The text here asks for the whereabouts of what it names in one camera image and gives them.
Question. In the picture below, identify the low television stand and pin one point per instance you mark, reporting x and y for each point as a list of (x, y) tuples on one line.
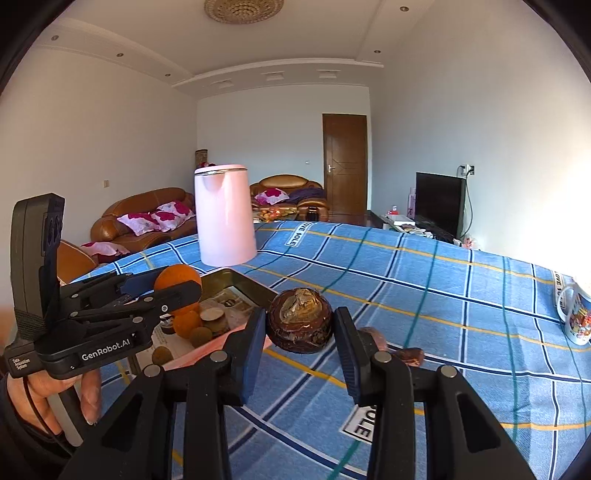
[(407, 226)]

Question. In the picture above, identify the white wall socket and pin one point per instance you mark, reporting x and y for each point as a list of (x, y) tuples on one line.
[(468, 170)]

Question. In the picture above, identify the round gold ceiling lamp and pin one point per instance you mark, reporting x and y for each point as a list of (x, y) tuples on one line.
[(242, 12)]

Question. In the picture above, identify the brown leather sofa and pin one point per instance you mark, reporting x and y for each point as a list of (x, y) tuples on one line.
[(108, 229)]

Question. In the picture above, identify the pink floral cushion on armchair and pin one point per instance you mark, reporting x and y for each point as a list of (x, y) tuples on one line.
[(271, 196)]

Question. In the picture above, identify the brown leather armchair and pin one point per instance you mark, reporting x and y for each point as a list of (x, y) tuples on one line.
[(304, 195)]

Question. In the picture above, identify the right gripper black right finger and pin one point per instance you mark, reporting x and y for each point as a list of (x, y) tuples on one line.
[(464, 439)]

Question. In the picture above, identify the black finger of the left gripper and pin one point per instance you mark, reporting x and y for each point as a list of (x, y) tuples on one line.
[(145, 311), (107, 289)]

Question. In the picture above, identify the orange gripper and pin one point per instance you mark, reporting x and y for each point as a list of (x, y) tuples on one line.
[(185, 323)]

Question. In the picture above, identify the green-brown round kiwi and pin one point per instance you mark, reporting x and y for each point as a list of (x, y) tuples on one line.
[(200, 336)]

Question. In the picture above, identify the purple round fruit with stem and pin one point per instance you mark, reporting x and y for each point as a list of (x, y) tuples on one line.
[(378, 338)]

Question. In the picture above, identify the brown kiwi fruit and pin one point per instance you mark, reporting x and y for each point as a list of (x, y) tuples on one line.
[(161, 355)]

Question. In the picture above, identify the black television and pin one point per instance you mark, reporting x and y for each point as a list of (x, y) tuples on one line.
[(440, 204)]

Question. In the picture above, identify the pink tin box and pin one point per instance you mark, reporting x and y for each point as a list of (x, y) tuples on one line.
[(227, 300)]

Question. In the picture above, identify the white pink floral cushion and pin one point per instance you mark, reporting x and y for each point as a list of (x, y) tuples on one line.
[(165, 218)]

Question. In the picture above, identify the pink electric kettle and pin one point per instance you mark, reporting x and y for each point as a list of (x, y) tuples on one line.
[(223, 207)]

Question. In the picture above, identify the large orange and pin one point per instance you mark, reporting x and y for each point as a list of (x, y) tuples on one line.
[(175, 275)]

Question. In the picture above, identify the dark brown interior door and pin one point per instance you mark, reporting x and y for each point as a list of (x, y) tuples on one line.
[(346, 151)]

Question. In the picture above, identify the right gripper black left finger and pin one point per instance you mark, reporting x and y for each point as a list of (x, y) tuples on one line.
[(134, 439)]

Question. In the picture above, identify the brown leather chair near table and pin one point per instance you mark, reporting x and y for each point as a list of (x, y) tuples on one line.
[(72, 262)]

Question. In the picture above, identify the colourful printed white mug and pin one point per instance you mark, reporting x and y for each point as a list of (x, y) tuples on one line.
[(573, 307)]

